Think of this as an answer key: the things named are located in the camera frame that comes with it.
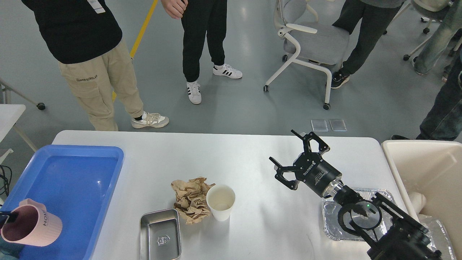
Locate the person in dark trousers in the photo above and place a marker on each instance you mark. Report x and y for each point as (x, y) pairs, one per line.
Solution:
(375, 16)

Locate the crumpled brown paper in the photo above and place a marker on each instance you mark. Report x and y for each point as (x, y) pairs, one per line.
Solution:
(191, 199)

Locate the blue plastic tray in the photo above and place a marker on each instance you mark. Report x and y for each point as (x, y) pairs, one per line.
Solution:
(76, 184)

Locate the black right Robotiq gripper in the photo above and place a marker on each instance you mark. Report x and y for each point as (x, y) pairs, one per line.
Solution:
(317, 173)

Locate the teal object at corner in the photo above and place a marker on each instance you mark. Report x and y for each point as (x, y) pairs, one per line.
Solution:
(9, 251)

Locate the person in black trousers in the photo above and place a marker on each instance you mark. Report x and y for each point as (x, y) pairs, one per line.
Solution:
(204, 21)

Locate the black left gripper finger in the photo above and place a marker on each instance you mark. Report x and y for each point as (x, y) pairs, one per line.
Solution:
(8, 217)

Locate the person in dark jeans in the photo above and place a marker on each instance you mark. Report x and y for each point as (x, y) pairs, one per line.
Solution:
(444, 120)

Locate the crumpled foil in bin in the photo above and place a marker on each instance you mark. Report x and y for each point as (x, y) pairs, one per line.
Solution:
(439, 238)

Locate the white paper cup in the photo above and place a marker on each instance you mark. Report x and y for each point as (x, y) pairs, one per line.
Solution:
(220, 200)

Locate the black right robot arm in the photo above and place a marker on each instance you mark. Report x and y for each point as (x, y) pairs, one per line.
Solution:
(391, 233)

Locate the aluminium foil tray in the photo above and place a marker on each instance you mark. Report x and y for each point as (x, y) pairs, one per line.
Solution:
(333, 229)

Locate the stainless steel rectangular tray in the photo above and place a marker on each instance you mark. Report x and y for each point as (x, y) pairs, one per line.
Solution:
(160, 235)

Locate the person in blue jeans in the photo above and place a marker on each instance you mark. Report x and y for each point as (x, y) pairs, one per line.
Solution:
(437, 44)

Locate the white side table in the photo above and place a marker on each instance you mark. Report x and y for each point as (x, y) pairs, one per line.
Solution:
(9, 115)

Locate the grey white office chair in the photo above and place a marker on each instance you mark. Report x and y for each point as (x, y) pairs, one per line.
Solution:
(308, 42)

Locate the pink ribbed mug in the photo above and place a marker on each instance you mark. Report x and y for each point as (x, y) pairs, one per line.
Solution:
(33, 226)

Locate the beige plastic bin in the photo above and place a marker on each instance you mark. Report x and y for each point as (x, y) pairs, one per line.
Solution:
(429, 174)

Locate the person in khaki trousers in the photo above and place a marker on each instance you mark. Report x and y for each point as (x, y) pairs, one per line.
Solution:
(87, 41)

